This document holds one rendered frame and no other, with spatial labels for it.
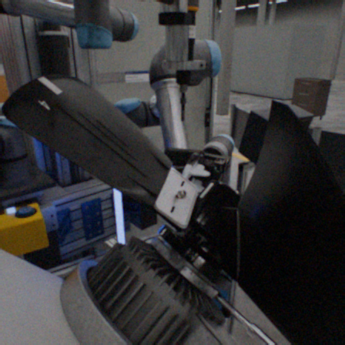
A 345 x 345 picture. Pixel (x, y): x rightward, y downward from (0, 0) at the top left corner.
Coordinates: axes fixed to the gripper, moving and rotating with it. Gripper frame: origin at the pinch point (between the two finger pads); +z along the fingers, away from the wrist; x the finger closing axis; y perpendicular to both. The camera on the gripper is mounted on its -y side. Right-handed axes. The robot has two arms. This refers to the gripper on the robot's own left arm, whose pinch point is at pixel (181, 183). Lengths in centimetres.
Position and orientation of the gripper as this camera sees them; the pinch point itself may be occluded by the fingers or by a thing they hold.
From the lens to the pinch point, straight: 68.6
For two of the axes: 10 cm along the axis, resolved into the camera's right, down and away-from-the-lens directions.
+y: 9.3, 2.4, -2.9
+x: -1.0, 9.0, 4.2
